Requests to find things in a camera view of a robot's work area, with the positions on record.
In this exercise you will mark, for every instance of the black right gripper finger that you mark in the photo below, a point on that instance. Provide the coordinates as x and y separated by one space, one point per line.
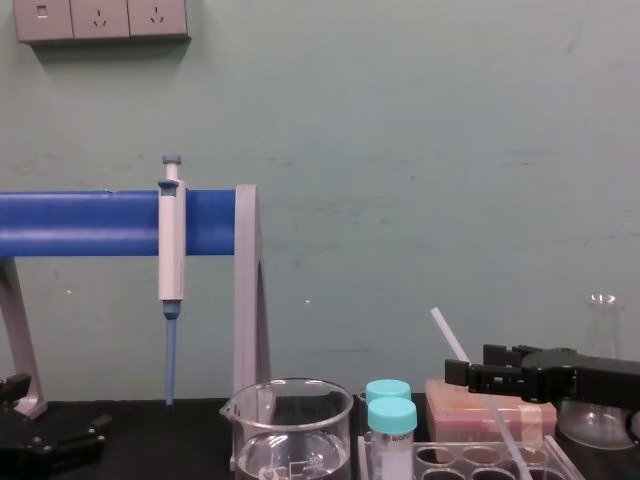
492 379
502 356

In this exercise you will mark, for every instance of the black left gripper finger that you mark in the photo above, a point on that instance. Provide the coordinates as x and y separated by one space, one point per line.
14 387
70 437

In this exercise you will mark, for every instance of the grey pipette stand leg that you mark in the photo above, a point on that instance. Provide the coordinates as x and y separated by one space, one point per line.
246 280
22 350

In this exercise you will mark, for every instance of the black table cloth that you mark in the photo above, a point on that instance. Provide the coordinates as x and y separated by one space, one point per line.
165 440

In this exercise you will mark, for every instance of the clear glass conical flask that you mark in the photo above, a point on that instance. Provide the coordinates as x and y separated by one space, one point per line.
605 325

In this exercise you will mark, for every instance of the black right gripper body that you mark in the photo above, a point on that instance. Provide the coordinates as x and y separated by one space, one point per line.
590 380

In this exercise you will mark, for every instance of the clear glass beaker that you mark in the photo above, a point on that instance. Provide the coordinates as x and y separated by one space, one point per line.
295 425

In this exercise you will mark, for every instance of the clear acrylic tube rack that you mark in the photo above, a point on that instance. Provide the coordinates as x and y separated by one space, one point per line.
480 457

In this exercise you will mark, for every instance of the blue pipette stand bar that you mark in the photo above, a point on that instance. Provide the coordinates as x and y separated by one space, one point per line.
80 225

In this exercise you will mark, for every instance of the white and blue pipette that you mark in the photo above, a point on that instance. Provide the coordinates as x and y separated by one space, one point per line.
171 250

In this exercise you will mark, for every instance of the grey wall socket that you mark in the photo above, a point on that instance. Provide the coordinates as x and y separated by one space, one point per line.
100 17
157 16

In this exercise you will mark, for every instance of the teal capped sample tube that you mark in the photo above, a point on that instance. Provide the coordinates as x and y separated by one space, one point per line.
391 440
387 388

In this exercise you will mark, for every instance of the pink taped box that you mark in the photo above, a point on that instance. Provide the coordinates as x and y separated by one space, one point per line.
465 420

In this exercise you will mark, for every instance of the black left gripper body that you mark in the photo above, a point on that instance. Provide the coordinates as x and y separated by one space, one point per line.
25 462

